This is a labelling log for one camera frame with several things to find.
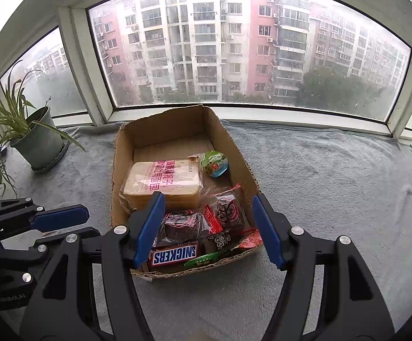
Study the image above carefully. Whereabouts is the Snickers bar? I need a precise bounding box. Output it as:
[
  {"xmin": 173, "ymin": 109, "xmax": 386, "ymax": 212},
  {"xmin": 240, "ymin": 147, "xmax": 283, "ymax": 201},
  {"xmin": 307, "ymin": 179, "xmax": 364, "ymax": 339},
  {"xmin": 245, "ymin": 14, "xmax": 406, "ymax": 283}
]
[{"xmin": 149, "ymin": 242, "xmax": 198, "ymax": 267}]

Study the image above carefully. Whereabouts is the green candy packet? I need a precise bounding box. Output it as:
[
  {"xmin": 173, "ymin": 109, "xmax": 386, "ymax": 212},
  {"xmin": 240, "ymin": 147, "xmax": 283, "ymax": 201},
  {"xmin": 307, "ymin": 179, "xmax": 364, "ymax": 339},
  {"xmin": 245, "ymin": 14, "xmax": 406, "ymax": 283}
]
[{"xmin": 184, "ymin": 251, "xmax": 224, "ymax": 269}]

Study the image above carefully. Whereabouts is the red date snack packet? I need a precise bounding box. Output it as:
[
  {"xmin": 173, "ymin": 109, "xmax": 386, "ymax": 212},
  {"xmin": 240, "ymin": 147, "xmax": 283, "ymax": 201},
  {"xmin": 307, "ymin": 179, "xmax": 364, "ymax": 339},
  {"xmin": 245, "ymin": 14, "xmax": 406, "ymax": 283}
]
[{"xmin": 154, "ymin": 210, "xmax": 210, "ymax": 248}]

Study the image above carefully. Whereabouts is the black patterned candy packet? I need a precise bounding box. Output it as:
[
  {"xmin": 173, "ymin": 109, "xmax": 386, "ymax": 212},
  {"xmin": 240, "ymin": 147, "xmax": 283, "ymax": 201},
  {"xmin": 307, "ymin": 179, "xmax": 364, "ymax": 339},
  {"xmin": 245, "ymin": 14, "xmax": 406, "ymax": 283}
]
[{"xmin": 205, "ymin": 229, "xmax": 232, "ymax": 253}]

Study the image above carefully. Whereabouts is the packaged bread loaf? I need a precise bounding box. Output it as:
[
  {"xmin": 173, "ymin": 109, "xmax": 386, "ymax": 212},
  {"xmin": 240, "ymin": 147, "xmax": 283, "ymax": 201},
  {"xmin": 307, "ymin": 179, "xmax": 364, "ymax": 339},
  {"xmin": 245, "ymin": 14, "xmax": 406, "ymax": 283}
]
[{"xmin": 119, "ymin": 157, "xmax": 204, "ymax": 211}]

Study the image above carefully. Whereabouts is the dark date snack packet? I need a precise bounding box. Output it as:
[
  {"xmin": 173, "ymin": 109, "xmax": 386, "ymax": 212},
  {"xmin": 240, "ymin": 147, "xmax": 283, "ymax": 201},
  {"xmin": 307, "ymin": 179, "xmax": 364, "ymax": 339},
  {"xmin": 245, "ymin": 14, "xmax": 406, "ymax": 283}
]
[{"xmin": 203, "ymin": 184, "xmax": 248, "ymax": 235}]

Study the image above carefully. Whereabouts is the yellow green jelly cup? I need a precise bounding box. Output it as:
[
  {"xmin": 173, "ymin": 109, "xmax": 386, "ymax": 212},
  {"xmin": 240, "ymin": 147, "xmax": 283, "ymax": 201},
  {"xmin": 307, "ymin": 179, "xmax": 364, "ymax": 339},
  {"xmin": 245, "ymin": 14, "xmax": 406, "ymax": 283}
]
[{"xmin": 201, "ymin": 150, "xmax": 229, "ymax": 178}]

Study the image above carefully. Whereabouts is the green plant pot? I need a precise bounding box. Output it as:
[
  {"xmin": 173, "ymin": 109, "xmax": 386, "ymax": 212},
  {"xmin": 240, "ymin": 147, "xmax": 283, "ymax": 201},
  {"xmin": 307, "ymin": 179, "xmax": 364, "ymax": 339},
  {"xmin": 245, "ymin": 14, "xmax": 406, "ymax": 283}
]
[{"xmin": 9, "ymin": 125, "xmax": 69, "ymax": 173}]

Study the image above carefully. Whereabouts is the green pot saucer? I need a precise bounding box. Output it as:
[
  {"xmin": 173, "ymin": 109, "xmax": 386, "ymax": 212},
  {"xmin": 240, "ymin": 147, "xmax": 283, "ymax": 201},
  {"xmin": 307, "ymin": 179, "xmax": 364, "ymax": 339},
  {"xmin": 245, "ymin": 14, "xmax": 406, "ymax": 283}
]
[{"xmin": 31, "ymin": 141, "xmax": 71, "ymax": 175}]

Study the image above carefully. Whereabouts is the spider plant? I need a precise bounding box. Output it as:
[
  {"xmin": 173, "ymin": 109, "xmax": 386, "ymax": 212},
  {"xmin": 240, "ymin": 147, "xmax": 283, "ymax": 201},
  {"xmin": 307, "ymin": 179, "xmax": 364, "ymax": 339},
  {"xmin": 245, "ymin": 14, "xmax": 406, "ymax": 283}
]
[{"xmin": 0, "ymin": 68, "xmax": 84, "ymax": 196}]

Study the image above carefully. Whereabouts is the grey towel mat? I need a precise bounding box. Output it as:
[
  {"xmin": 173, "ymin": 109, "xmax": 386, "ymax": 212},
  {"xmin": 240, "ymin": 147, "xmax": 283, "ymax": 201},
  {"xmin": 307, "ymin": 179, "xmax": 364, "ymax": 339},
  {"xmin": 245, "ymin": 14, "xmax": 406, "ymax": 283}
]
[{"xmin": 7, "ymin": 123, "xmax": 412, "ymax": 340}]

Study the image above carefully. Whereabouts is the brown cardboard box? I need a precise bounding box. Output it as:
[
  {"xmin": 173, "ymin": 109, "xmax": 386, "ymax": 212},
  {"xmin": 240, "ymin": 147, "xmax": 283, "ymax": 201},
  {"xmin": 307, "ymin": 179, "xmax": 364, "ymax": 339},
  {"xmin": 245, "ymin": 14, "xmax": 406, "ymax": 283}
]
[{"xmin": 111, "ymin": 105, "xmax": 262, "ymax": 279}]

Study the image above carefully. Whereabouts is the white window frame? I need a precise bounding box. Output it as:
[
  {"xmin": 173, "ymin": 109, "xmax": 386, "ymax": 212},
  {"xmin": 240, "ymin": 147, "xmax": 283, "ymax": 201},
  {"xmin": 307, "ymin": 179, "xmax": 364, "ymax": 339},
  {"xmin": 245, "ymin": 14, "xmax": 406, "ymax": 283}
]
[{"xmin": 0, "ymin": 0, "xmax": 412, "ymax": 146}]

